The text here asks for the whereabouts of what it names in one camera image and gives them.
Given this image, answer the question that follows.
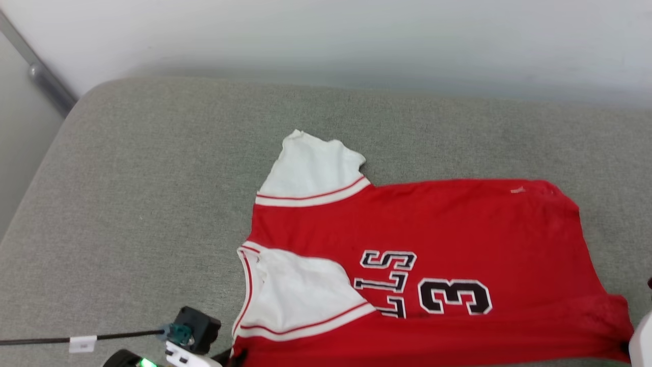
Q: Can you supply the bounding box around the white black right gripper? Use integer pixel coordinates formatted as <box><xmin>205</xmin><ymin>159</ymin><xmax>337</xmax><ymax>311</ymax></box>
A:
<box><xmin>618</xmin><ymin>277</ymin><xmax>652</xmax><ymax>367</ymax></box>

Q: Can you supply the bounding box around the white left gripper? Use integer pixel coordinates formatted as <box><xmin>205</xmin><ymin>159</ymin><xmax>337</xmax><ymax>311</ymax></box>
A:
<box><xmin>164</xmin><ymin>341</ymin><xmax>249</xmax><ymax>367</ymax></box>

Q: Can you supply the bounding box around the red and white jersey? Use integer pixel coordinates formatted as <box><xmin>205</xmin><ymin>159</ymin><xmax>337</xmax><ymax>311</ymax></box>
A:
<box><xmin>230</xmin><ymin>129</ymin><xmax>635</xmax><ymax>367</ymax></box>

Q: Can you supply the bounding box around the grey fabric sofa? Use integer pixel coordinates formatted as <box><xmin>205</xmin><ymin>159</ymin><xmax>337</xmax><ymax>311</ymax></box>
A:
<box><xmin>0</xmin><ymin>76</ymin><xmax>652</xmax><ymax>367</ymax></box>

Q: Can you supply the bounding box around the thin black camera cable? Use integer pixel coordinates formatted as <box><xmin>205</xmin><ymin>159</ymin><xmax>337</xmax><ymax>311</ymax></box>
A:
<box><xmin>0</xmin><ymin>324</ymin><xmax>194</xmax><ymax>349</ymax></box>

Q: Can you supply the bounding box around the white cable label tag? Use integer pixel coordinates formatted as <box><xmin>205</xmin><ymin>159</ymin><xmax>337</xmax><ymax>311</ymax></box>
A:
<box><xmin>68</xmin><ymin>335</ymin><xmax>98</xmax><ymax>354</ymax></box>

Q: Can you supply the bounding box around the grey metal rail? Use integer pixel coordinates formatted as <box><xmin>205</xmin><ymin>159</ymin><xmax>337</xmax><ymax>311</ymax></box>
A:
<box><xmin>0</xmin><ymin>10</ymin><xmax>78</xmax><ymax>119</ymax></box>

